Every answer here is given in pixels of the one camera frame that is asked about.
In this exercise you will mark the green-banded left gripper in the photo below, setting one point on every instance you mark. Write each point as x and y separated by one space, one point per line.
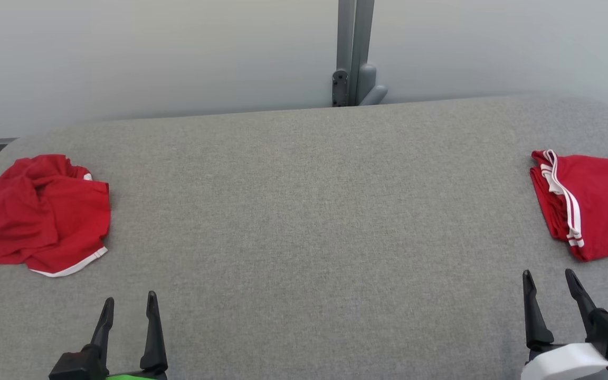
135 377

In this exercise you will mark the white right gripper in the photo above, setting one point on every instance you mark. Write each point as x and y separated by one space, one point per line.
568 364

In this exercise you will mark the red shorts stack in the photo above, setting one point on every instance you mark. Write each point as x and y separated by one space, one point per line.
605 206

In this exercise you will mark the red shorts with white trim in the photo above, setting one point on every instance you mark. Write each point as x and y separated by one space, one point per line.
35 216

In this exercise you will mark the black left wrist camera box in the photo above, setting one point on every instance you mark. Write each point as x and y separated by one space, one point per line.
77 367

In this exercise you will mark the grey metal partition post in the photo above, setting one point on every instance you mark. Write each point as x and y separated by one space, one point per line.
354 53

